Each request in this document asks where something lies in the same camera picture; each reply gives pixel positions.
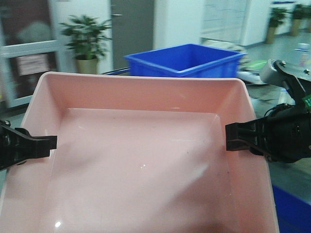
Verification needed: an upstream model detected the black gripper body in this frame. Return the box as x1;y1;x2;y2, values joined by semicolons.
264;103;311;163

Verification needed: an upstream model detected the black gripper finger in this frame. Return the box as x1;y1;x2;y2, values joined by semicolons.
225;118;267;155
0;120;57;170

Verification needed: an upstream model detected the pink plastic bin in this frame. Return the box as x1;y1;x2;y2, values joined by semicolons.
0;72;279;233

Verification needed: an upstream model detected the blue plastic crate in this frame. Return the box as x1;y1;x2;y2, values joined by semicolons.
124;44;244;78

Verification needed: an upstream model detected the distant potted plant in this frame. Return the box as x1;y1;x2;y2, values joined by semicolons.
264;7;288;44
290;4;311;36

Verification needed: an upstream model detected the potted plant beige pot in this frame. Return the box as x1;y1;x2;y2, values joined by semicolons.
60;15;112;74

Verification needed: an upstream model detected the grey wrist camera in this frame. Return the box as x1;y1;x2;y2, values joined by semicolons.
259;59;311;87

